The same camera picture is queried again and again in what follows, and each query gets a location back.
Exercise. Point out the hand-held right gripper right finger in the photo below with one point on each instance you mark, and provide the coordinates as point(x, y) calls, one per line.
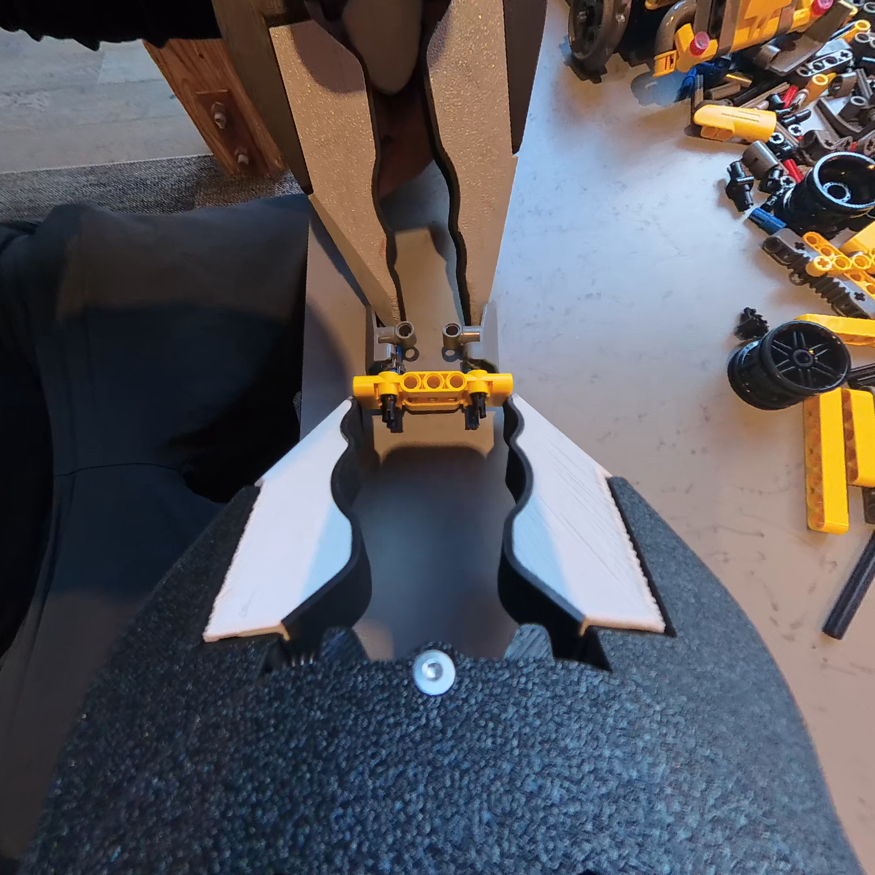
point(574, 547)

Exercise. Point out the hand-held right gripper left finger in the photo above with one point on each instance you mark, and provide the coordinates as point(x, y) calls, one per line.
point(287, 547)

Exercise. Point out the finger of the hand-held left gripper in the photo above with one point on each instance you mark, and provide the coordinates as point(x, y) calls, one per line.
point(321, 123)
point(485, 137)

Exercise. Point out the yellow beam frame with pins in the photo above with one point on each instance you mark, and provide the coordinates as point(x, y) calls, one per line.
point(366, 386)

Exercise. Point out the grey and yellow brick assembly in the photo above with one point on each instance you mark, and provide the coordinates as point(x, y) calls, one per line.
point(384, 335)

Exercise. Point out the wooden desk leg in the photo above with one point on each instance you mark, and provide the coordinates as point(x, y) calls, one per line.
point(198, 89)

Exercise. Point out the grey desk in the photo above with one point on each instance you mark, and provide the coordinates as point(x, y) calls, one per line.
point(615, 273)

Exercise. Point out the yellow rounded panel piece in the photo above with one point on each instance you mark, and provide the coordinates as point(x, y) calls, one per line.
point(735, 123)

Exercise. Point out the person's dark clothing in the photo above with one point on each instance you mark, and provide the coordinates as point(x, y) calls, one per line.
point(137, 342)

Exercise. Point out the black axle rod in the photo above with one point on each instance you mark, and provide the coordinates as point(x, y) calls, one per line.
point(851, 588)

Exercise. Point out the black spoked wheel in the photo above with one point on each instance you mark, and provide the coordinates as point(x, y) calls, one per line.
point(786, 362)

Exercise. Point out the small black connector piece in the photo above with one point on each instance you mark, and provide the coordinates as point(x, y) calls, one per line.
point(750, 322)

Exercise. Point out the pile of building brick pieces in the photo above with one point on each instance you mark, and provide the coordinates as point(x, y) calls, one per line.
point(820, 123)

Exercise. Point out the black deep wheel rim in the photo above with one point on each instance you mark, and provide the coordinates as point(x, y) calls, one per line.
point(820, 212)

